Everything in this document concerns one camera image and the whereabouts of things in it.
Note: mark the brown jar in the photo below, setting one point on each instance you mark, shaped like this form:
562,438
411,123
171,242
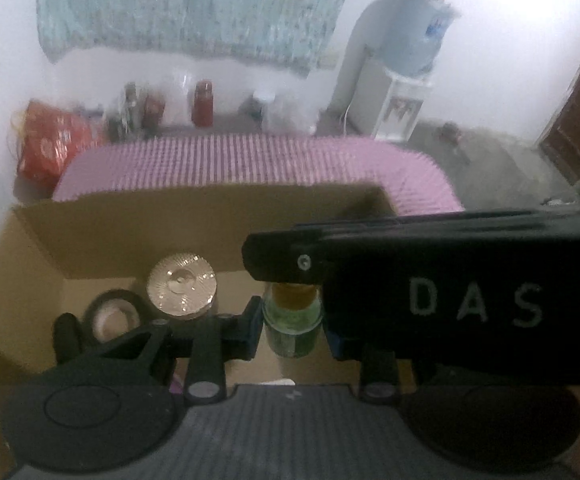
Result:
153,112

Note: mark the brown cardboard box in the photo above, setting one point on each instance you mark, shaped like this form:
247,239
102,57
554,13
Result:
120,240

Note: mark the white water dispenser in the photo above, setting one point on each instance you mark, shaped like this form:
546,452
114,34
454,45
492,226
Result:
402,107

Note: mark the purple checked bear cloth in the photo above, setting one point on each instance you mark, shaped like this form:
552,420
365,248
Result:
250,165

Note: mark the green dropper bottle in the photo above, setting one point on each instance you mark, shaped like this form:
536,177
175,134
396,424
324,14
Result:
292,330

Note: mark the black tape roll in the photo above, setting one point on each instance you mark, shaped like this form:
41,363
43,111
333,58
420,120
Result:
92,310

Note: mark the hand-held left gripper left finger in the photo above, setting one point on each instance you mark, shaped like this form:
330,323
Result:
252,327

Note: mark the red jar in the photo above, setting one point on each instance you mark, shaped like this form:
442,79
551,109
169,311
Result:
203,105

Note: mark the black oval case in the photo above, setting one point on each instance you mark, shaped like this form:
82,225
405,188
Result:
67,335

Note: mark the blue water jug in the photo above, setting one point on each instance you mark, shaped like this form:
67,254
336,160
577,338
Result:
414,35

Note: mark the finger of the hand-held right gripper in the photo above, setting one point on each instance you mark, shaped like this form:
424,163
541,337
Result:
285,257

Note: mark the white small container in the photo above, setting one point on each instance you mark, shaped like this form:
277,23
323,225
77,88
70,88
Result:
264,110

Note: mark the dark glass bottle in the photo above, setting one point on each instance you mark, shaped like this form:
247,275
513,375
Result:
131,110

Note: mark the floral wall cloth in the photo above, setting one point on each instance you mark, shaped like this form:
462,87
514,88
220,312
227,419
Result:
195,5

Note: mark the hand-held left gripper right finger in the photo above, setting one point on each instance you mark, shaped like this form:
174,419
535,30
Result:
340,347

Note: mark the red plastic bag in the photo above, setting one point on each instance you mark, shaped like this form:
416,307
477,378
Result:
52,140

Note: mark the black jar with gold lid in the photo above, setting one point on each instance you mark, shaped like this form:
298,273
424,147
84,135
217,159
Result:
182,285

